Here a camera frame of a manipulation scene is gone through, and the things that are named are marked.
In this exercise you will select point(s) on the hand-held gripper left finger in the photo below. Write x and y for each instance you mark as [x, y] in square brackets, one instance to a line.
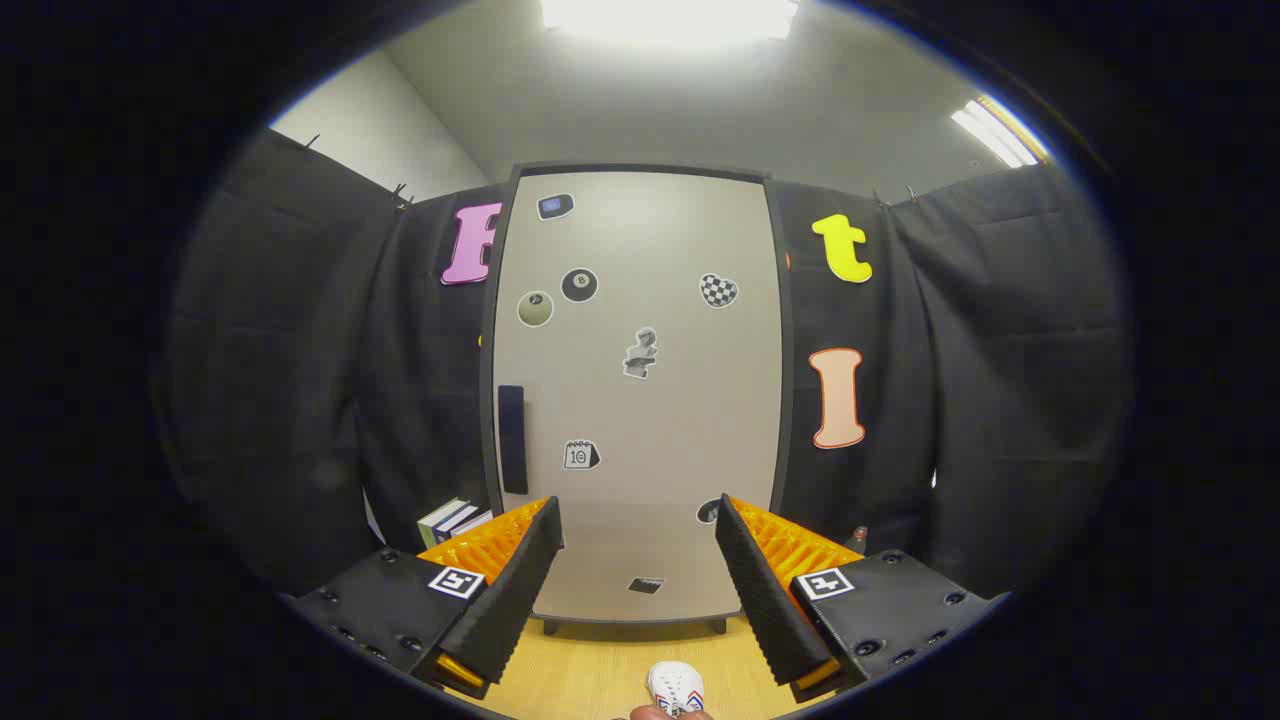
[515, 590]

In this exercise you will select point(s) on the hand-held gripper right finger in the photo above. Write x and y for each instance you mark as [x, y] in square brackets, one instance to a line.
[765, 600]

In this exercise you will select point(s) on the white shoe with striped side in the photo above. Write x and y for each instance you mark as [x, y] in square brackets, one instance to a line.
[675, 685]

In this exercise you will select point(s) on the grey shoe cabinet door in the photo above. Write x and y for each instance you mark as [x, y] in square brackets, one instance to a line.
[650, 450]

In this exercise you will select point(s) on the grey shoe cabinet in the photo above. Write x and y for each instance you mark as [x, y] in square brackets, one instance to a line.
[783, 400]

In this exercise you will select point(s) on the white-spined book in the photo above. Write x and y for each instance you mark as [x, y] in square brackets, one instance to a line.
[478, 521]

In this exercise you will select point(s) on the red-label plastic bottle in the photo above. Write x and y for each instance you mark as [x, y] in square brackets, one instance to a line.
[858, 538]

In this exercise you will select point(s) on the white paper sheet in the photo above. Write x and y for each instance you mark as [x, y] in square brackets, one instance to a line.
[373, 520]

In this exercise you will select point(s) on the black backdrop cloth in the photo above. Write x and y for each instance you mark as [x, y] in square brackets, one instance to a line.
[300, 350]

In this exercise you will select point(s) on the narrow ceiling light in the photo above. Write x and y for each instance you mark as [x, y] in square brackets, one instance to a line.
[995, 130]

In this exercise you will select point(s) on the large ceiling light panel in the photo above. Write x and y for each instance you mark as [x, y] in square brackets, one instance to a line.
[670, 18]

